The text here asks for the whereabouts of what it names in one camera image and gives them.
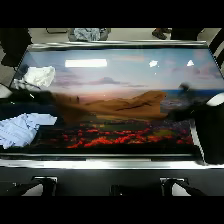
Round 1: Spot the white garment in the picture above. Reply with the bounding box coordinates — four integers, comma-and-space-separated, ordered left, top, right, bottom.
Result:
22, 65, 57, 89

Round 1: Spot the grey blue garment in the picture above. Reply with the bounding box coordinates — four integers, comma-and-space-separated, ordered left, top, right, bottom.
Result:
67, 27, 112, 43

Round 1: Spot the light blue shirt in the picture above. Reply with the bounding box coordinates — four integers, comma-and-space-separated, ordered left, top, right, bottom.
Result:
0, 112, 58, 150

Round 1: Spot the silver frame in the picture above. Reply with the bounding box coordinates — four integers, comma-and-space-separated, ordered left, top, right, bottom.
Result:
0, 39, 224, 197

